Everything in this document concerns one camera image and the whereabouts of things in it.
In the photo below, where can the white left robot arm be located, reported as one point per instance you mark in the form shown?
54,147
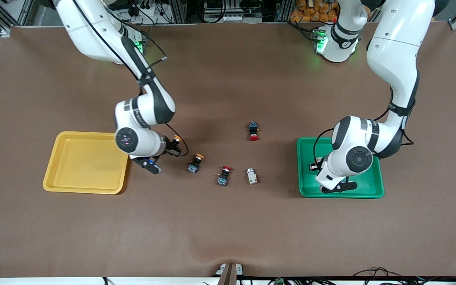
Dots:
394,51

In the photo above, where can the white power strip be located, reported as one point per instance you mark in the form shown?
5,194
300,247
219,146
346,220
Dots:
232,18

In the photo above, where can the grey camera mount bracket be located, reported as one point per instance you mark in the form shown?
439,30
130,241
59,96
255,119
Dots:
230,273

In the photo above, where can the red push button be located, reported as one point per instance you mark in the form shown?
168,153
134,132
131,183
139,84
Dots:
253,131
224,175

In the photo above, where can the pile of orange objects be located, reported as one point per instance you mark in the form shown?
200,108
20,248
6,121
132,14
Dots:
311,12

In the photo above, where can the yellow plastic tray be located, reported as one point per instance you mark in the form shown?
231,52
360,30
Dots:
87,162

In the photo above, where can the brown table cover sheet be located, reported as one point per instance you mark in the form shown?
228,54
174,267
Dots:
228,221

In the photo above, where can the green plastic tray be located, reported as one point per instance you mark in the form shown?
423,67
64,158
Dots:
307,186

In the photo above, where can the small green connector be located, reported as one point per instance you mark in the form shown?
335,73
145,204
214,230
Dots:
279,281

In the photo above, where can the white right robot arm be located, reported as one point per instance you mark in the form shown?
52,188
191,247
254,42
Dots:
93,35

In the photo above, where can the yellow push button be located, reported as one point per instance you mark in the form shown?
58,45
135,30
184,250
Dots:
177,139
195,162

